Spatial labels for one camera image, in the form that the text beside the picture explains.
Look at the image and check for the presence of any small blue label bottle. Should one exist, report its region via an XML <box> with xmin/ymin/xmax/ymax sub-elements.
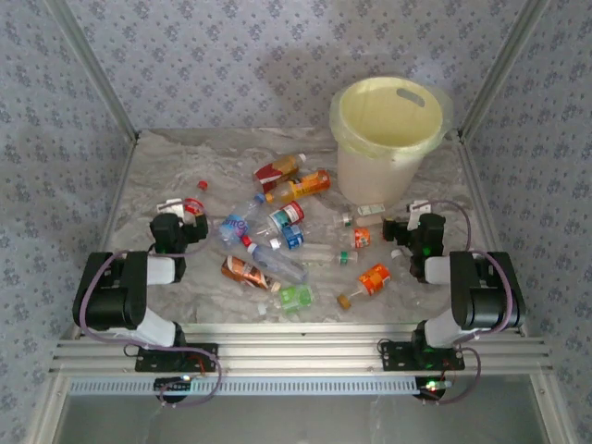
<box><xmin>269</xmin><ymin>224</ymin><xmax>305</xmax><ymax>252</ymax></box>

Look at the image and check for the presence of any orange label brown-capped bottle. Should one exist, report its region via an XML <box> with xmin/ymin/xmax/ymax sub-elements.
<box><xmin>336</xmin><ymin>262</ymin><xmax>393</xmax><ymax>310</ymax></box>

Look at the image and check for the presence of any red label amber bottle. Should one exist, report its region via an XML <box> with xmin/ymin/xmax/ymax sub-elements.
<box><xmin>253</xmin><ymin>154</ymin><xmax>308</xmax><ymax>194</ymax></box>

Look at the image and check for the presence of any tall clear white-capped bottle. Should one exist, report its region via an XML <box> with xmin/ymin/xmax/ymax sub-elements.
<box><xmin>389</xmin><ymin>248</ymin><xmax>438</xmax><ymax>309</ymax></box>

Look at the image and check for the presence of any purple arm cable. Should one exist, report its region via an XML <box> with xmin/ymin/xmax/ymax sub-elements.
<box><xmin>414</xmin><ymin>199</ymin><xmax>522</xmax><ymax>407</ymax></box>
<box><xmin>75</xmin><ymin>201</ymin><xmax>224</xmax><ymax>411</ymax></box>

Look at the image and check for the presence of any clear unlabeled bottle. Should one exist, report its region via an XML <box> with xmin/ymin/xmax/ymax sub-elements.
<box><xmin>299</xmin><ymin>244</ymin><xmax>335</xmax><ymax>267</ymax></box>

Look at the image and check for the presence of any small controller board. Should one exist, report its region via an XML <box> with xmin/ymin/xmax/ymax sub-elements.
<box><xmin>413</xmin><ymin>376</ymin><xmax>453</xmax><ymax>400</ymax></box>
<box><xmin>154</xmin><ymin>376</ymin><xmax>193</xmax><ymax>394</ymax></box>

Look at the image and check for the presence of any aluminium frame leg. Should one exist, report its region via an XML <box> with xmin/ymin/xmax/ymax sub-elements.
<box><xmin>25</xmin><ymin>374</ymin><xmax>71</xmax><ymax>444</ymax></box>
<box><xmin>530</xmin><ymin>374</ymin><xmax>578</xmax><ymax>444</ymax></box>

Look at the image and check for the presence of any small orange label clear bottle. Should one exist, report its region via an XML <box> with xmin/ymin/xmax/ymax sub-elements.
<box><xmin>339</xmin><ymin>226</ymin><xmax>373</xmax><ymax>251</ymax></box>

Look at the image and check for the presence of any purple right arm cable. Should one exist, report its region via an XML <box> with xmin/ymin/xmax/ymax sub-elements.
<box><xmin>414</xmin><ymin>199</ymin><xmax>522</xmax><ymax>407</ymax></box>

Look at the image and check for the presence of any copper label bottle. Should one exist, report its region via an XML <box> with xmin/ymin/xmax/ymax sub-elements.
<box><xmin>220</xmin><ymin>254</ymin><xmax>282</xmax><ymax>292</ymax></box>

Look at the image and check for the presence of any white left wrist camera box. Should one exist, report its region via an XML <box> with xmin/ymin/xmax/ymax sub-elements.
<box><xmin>155</xmin><ymin>198</ymin><xmax>187</xmax><ymax>216</ymax></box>

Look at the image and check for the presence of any purple blue label clear bottle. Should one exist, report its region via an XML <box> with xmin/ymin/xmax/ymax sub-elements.
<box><xmin>216</xmin><ymin>192</ymin><xmax>267</xmax><ymax>251</ymax></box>

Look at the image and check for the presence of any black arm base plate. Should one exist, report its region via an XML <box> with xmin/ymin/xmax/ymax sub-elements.
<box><xmin>376</xmin><ymin>339</ymin><xmax>466</xmax><ymax>373</ymax></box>
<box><xmin>134</xmin><ymin>342</ymin><xmax>219</xmax><ymax>374</ymax></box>

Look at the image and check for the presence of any white slotted cable duct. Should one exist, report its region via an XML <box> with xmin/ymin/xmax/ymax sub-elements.
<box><xmin>68</xmin><ymin>375</ymin><xmax>445</xmax><ymax>398</ymax></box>

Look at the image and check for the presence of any aluminium frame post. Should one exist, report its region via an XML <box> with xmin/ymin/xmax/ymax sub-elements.
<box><xmin>44</xmin><ymin>0</ymin><xmax>141</xmax><ymax>142</ymax></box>
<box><xmin>456</xmin><ymin>0</ymin><xmax>552</xmax><ymax>142</ymax></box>

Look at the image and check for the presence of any large clear red-capped bottle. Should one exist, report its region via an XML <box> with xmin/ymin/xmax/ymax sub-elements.
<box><xmin>240</xmin><ymin>234</ymin><xmax>310</xmax><ymax>286</ymax></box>

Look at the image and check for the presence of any orange label yellow bottle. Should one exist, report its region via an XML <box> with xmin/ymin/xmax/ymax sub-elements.
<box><xmin>265</xmin><ymin>169</ymin><xmax>333</xmax><ymax>205</ymax></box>

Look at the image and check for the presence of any cream plastic bin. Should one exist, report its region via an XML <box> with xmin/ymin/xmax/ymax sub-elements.
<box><xmin>328</xmin><ymin>76</ymin><xmax>454</xmax><ymax>207</ymax></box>

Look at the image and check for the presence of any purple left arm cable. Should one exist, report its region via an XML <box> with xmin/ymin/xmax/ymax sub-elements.
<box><xmin>75</xmin><ymin>201</ymin><xmax>224</xmax><ymax>411</ymax></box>

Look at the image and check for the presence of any green label clear bottle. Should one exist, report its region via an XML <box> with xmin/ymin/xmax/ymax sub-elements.
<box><xmin>257</xmin><ymin>283</ymin><xmax>316</xmax><ymax>318</ymax></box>

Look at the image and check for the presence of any aluminium frame rail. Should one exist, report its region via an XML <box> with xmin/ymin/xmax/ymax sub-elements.
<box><xmin>48</xmin><ymin>322</ymin><xmax>555</xmax><ymax>376</ymax></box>

